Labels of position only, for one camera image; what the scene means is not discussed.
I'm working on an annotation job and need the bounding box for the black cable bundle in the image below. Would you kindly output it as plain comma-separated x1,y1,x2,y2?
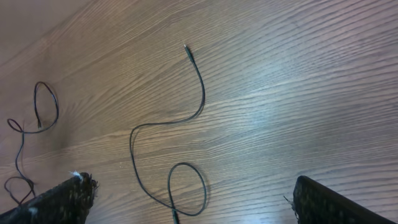
129,44,208,224

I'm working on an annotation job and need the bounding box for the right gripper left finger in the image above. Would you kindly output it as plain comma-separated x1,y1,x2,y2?
1,172,98,224

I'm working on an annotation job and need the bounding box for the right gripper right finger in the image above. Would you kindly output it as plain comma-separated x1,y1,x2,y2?
287,175,395,224

